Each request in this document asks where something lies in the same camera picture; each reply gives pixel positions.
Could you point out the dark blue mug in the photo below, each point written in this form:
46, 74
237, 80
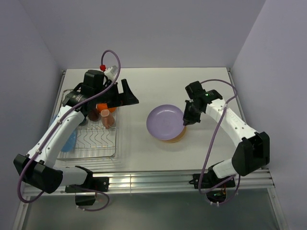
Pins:
84, 122

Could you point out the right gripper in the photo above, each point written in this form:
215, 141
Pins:
188, 119

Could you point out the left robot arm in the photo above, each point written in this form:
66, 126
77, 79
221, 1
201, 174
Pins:
37, 167

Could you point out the aluminium frame rail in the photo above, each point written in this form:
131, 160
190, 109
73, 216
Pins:
133, 182

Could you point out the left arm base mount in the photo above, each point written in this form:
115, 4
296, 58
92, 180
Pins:
87, 193

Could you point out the beige yellow plate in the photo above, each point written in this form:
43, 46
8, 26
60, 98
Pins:
175, 139

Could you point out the orange bowl white inside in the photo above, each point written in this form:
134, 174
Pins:
103, 106

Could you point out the blue plate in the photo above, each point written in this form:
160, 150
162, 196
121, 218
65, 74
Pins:
69, 142

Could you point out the brown mug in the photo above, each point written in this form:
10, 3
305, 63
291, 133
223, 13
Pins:
94, 115

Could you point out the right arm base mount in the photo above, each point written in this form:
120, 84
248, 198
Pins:
208, 181

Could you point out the wire dish rack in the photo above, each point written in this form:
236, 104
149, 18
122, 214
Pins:
93, 141

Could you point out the pink mug white inside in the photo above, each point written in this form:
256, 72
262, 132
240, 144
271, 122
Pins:
107, 118

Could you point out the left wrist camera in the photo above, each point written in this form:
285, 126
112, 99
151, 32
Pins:
110, 72

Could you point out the purple plate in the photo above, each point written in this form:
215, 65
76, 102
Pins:
165, 122

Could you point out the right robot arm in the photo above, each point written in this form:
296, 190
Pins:
252, 147

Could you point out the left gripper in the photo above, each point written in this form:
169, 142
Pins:
128, 97

